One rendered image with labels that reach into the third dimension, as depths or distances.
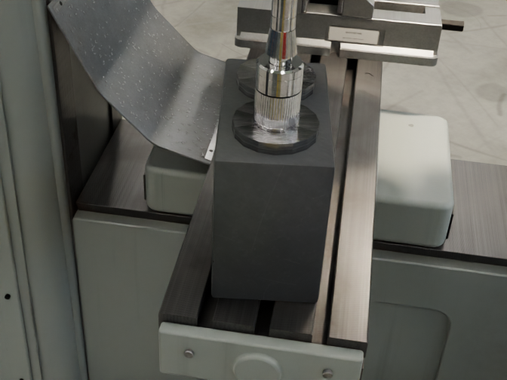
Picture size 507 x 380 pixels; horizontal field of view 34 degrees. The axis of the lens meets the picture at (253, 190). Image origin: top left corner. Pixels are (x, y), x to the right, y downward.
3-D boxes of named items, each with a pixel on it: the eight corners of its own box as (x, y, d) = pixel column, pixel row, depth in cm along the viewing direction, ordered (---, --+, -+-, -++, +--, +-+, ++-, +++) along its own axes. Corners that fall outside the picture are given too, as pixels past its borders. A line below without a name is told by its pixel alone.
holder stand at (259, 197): (312, 188, 109) (327, 52, 97) (318, 304, 91) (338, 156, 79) (222, 183, 109) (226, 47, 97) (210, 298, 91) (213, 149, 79)
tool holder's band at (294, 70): (250, 61, 82) (250, 52, 81) (293, 56, 83) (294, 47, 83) (264, 84, 78) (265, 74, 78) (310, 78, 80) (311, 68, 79)
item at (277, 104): (247, 111, 85) (250, 61, 82) (289, 105, 87) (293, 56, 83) (261, 135, 82) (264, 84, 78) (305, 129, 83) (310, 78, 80)
